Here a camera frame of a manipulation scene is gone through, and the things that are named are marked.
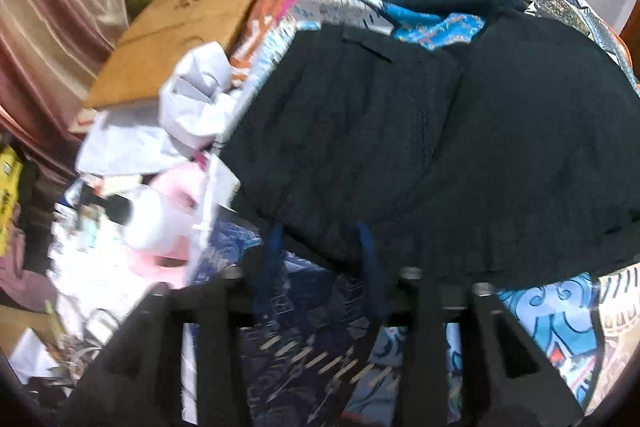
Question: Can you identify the yellow package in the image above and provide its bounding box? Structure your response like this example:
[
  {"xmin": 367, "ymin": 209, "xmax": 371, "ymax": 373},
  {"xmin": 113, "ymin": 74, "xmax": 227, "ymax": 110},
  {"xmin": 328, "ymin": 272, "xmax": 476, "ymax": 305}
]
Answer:
[{"xmin": 0, "ymin": 144, "xmax": 24, "ymax": 257}]

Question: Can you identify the pink satin curtain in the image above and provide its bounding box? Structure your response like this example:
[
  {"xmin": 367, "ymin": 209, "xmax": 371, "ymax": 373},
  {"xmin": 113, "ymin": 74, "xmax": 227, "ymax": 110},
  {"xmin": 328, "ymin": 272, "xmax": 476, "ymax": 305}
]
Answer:
[{"xmin": 1, "ymin": 0, "xmax": 128, "ymax": 176}]

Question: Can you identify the brown cardboard box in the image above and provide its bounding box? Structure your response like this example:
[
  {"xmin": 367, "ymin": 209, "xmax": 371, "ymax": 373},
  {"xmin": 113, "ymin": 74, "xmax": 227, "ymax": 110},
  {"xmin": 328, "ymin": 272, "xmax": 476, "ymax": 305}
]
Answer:
[{"xmin": 82, "ymin": 0, "xmax": 255, "ymax": 109}]

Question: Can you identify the pink white plastic bag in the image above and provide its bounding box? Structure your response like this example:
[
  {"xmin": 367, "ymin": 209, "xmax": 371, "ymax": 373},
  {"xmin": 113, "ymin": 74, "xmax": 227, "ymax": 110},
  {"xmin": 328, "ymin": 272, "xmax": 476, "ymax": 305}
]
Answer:
[{"xmin": 101, "ymin": 155, "xmax": 240, "ymax": 286}]

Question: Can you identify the blue patterned bedsheet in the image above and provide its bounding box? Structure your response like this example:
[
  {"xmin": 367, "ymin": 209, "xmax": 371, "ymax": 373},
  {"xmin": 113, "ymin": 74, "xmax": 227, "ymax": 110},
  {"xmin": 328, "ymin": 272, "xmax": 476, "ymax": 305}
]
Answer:
[{"xmin": 195, "ymin": 0, "xmax": 639, "ymax": 426}]

